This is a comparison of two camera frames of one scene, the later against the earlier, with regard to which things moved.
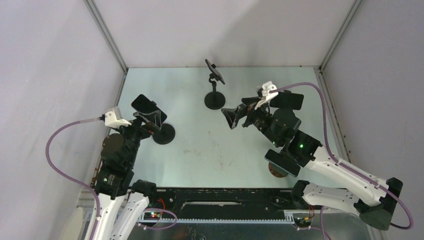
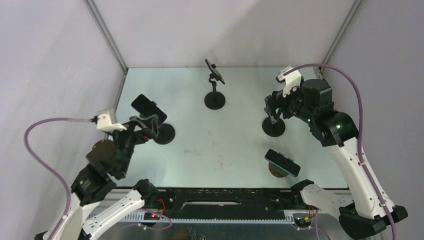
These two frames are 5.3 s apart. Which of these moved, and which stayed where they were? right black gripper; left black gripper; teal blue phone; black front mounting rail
Moved: right black gripper
Stayed: black front mounting rail; left black gripper; teal blue phone
